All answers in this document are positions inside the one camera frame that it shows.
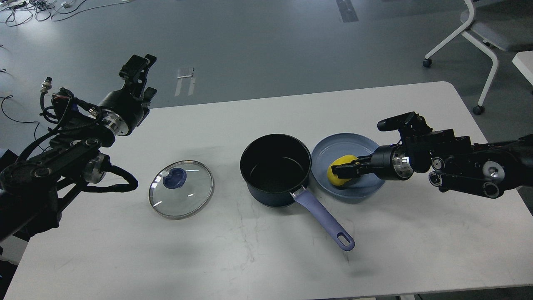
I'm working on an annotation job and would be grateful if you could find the dark blue saucepan purple handle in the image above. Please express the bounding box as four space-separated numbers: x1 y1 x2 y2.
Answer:
239 133 355 251

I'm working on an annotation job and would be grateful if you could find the black floor cable left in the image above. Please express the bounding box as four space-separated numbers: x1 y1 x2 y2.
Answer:
0 95 59 170

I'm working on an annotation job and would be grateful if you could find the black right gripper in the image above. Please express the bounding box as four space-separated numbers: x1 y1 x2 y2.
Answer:
331 145 413 181

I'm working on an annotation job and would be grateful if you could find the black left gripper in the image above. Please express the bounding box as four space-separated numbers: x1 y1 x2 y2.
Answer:
98 54 157 136

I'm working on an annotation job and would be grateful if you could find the glass lid blue knob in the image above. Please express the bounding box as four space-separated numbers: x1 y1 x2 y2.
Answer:
148 160 215 220

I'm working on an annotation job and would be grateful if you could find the tangle of floor cables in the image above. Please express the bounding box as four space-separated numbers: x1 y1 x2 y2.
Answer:
0 0 134 26

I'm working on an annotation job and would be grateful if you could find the white table corner right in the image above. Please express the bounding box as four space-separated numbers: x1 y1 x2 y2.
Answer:
512 50 533 85

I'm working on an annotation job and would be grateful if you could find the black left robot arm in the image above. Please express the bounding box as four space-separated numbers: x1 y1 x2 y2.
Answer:
0 54 157 240

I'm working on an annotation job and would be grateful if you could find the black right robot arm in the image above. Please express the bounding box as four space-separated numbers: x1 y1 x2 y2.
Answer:
327 112 533 199

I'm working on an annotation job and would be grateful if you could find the blue plate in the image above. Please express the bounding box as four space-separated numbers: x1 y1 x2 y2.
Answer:
311 133 385 203

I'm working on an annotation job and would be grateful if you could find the white frame grey chair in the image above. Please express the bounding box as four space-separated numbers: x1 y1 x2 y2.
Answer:
421 0 533 115

